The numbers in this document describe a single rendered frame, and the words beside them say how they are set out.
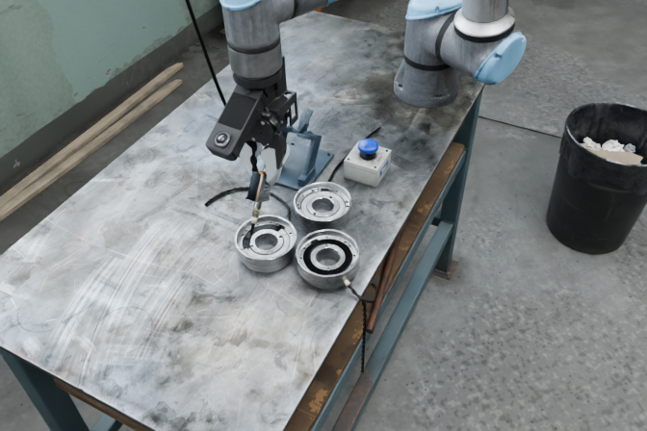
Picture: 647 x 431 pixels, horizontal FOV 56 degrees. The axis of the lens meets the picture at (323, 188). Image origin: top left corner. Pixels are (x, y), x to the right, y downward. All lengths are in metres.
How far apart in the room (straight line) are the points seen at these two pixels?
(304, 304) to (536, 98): 2.18
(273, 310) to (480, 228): 1.39
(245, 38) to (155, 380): 0.50
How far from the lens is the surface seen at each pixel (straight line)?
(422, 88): 1.39
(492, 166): 2.55
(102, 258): 1.13
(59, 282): 1.12
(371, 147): 1.16
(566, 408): 1.92
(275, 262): 1.01
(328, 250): 1.04
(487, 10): 1.21
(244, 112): 0.89
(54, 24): 2.72
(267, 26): 0.84
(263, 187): 1.00
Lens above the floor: 1.59
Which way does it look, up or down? 42 degrees down
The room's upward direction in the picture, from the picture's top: 1 degrees counter-clockwise
